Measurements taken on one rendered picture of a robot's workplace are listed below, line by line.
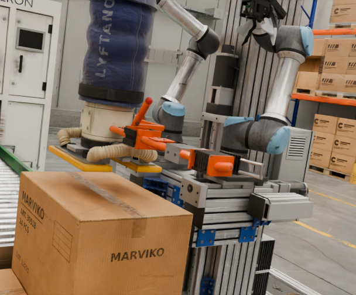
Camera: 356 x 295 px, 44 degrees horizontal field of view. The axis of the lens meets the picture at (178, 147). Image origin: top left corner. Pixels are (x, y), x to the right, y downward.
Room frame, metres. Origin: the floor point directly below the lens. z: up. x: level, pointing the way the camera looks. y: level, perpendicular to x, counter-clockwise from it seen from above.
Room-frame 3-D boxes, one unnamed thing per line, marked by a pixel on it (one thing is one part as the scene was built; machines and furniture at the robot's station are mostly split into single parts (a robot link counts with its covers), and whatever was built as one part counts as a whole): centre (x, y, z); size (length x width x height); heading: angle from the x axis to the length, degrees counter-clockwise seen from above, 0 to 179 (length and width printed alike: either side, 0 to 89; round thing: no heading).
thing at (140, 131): (1.36, 0.11, 1.18); 0.10 x 0.08 x 0.06; 125
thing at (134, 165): (1.62, 0.18, 1.08); 0.34 x 0.10 x 0.05; 35
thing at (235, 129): (1.83, -0.24, 1.20); 0.13 x 0.12 x 0.14; 60
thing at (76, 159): (1.51, 0.34, 1.08); 0.34 x 0.10 x 0.05; 35
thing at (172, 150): (1.19, -0.01, 1.17); 0.07 x 0.07 x 0.04; 35
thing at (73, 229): (1.56, 0.25, 0.74); 0.60 x 0.40 x 0.40; 36
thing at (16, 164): (3.29, 1.12, 0.60); 1.60 x 0.10 x 0.09; 35
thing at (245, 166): (1.84, -0.23, 1.09); 0.15 x 0.15 x 0.10
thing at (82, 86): (1.57, 0.26, 1.30); 0.23 x 0.23 x 0.04
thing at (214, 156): (1.08, -0.08, 1.18); 0.08 x 0.07 x 0.05; 35
